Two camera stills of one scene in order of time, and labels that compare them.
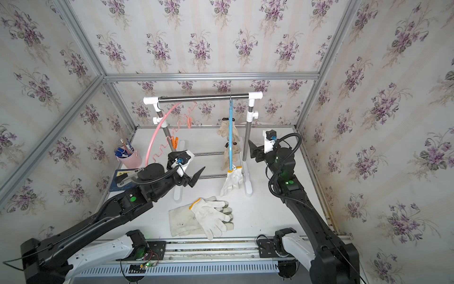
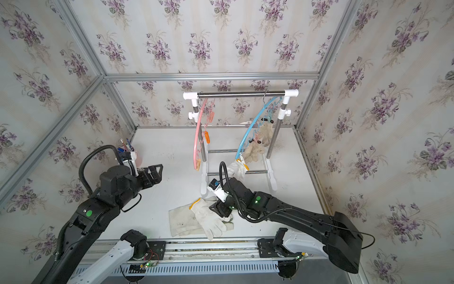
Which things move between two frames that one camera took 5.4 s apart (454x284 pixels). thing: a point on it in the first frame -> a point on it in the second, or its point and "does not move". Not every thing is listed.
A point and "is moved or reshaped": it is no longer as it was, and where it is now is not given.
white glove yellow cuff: [234, 178] is moved or reshaped
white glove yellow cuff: [213, 215] does not move
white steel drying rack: [251, 96] -> [195, 116]
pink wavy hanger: [172, 132] -> [197, 145]
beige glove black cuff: [224, 129] -> [266, 131]
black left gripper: [186, 180] -> [157, 178]
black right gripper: [257, 151] -> [219, 207]
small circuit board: [140, 268] does not move
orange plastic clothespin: [175, 142] -> [207, 138]
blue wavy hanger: [230, 132] -> [266, 112]
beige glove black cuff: [235, 150] is moved or reshaped
